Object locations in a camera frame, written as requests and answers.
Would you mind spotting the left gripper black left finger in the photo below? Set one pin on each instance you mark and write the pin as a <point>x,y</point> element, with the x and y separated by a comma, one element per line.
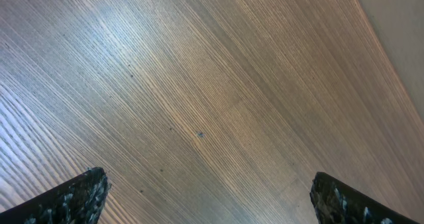
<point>79,200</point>

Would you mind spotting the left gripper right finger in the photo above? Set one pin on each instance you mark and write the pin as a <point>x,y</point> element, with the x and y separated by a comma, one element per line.
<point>335,202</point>

